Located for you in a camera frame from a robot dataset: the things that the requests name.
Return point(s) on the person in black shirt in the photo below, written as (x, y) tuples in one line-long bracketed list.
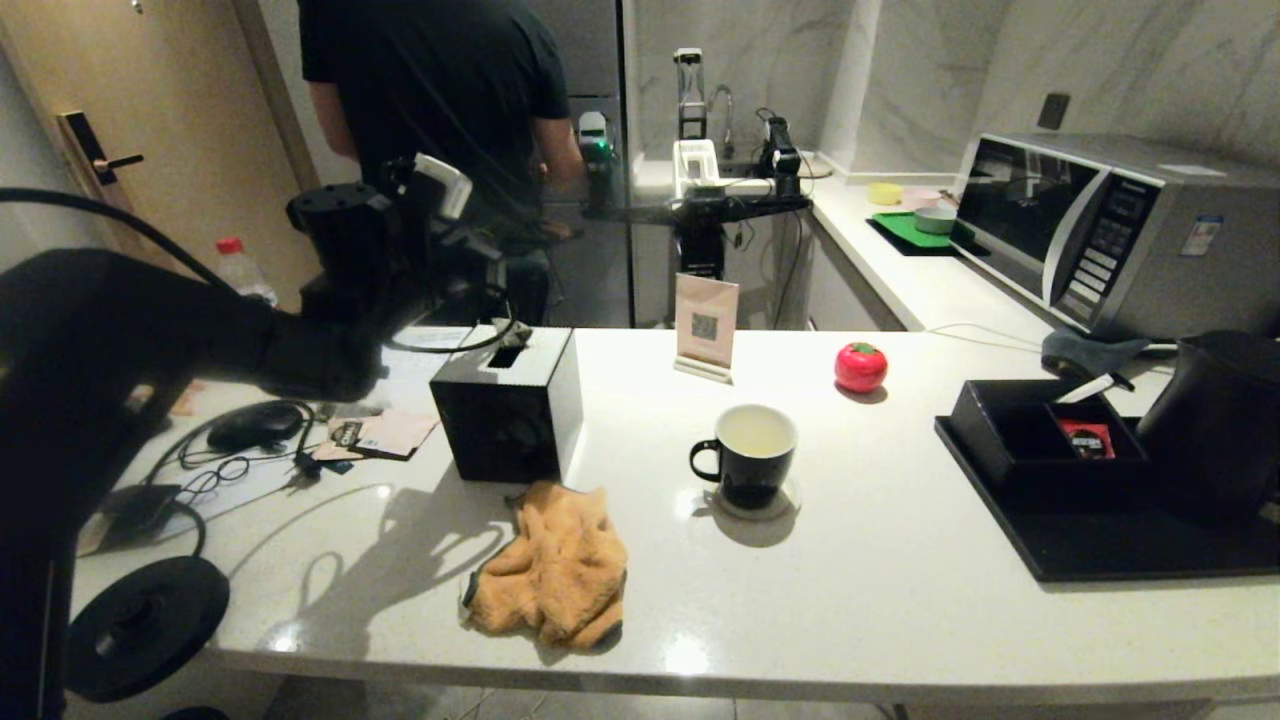
[(440, 80)]

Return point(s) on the black rectangular tray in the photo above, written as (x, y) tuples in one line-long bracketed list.
[(1100, 545)]

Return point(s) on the black white tissue box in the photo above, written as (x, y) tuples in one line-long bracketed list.
[(500, 420)]

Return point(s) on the silver microwave oven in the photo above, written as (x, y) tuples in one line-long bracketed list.
[(1200, 280)]

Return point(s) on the black teleoperation rig stand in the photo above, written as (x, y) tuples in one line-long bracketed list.
[(700, 212)]

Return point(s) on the black computer mouse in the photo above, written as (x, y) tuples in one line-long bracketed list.
[(260, 425)]

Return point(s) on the clear water bottle red cap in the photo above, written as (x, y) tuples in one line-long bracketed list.
[(245, 270)]

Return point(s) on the white stick sachet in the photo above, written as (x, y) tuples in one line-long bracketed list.
[(1090, 388)]

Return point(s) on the green bowl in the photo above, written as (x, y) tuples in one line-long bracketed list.
[(936, 220)]

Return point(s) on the dark wall socket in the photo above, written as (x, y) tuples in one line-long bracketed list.
[(1053, 110)]

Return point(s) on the person's left forearm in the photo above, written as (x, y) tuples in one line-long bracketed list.
[(328, 125)]

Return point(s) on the person's right forearm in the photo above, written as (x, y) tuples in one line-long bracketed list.
[(562, 155)]

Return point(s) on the yellow bowl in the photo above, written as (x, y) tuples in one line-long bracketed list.
[(885, 193)]

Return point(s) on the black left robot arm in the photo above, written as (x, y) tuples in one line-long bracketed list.
[(150, 330)]

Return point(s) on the red tomato-shaped timer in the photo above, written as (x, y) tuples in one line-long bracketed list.
[(861, 369)]

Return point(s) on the grey refrigerator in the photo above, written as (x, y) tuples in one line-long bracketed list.
[(600, 60)]

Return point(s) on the black printed packet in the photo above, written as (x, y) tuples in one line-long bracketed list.
[(347, 435)]

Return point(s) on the green cutting mat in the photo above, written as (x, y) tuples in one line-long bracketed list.
[(905, 230)]

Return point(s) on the chrome faucet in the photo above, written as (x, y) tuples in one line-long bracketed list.
[(722, 100)]

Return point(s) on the orange microfibre cloth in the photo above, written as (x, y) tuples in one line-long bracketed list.
[(560, 570)]

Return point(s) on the beige QR code sign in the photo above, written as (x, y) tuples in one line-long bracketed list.
[(706, 320)]

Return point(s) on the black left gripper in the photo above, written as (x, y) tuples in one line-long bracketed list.
[(465, 270)]

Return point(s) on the black mug white inside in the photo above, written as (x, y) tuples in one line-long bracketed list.
[(750, 475)]

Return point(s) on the pink bowl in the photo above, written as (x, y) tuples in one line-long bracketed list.
[(920, 195)]

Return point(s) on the black round kettle base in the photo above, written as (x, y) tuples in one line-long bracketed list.
[(150, 630)]

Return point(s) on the small orange rag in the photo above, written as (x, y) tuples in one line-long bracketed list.
[(188, 400)]

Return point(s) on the black compartment organizer box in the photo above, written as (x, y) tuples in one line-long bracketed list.
[(1020, 450)]

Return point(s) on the white plastic stand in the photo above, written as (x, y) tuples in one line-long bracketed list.
[(695, 165)]

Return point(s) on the round white coaster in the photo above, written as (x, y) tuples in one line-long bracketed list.
[(787, 508)]

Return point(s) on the red sachet packet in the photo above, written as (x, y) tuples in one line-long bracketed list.
[(1090, 438)]

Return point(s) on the black electric kettle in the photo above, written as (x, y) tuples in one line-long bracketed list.
[(1220, 430)]

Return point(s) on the grey device green light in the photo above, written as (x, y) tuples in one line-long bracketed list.
[(595, 145)]

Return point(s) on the beige wooden door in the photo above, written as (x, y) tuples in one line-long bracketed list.
[(180, 100)]

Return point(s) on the dark grey cloth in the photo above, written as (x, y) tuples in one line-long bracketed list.
[(1088, 350)]

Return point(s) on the beige paper card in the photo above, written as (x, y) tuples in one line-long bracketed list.
[(400, 433)]

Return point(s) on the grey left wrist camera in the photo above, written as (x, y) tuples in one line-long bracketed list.
[(440, 190)]

